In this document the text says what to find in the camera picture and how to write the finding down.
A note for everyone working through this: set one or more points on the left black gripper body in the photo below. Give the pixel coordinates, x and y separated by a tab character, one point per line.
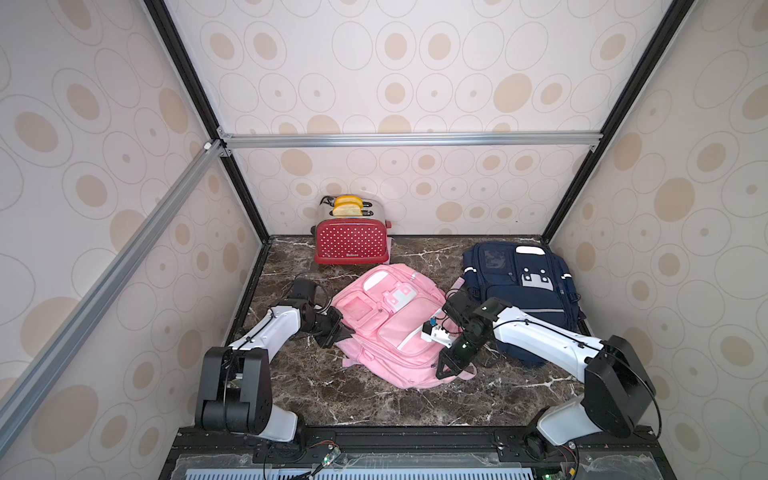
322	326

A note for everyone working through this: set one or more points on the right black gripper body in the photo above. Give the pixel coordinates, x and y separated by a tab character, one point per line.
459	350

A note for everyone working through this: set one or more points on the pink backpack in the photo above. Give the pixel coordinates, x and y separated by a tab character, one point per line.
386	307

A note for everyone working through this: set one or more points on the navy blue backpack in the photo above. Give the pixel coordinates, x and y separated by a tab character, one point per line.
528	288

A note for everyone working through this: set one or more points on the red polka dot toaster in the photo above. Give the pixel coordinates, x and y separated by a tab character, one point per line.
352	240

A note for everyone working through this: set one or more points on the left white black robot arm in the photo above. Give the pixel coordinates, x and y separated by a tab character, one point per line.
235	389

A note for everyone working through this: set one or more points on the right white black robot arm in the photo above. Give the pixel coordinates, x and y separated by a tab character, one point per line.
617	391

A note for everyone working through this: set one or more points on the right yellow toast slice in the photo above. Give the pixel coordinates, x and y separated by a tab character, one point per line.
347	210

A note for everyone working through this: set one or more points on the yellow toast slice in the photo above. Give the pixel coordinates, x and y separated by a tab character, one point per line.
348	200
347	210

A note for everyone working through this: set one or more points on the left yellow toast slice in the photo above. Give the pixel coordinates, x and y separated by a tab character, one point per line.
348	200

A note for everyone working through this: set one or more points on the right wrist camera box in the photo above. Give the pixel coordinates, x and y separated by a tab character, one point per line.
435	333

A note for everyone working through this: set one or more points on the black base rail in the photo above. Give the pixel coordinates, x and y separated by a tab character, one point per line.
359	452

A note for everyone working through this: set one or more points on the horizontal aluminium frame bar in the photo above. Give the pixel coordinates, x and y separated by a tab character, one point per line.
450	139

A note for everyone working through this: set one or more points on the diagonal aluminium frame bar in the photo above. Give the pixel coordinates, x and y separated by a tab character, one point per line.
34	385

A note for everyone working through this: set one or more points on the black left corner post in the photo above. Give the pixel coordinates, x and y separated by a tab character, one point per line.
161	18

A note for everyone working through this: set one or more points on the black corner post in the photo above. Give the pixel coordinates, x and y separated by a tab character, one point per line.
649	60
161	18

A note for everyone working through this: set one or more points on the black right corner post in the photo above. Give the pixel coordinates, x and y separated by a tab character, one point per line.
649	60

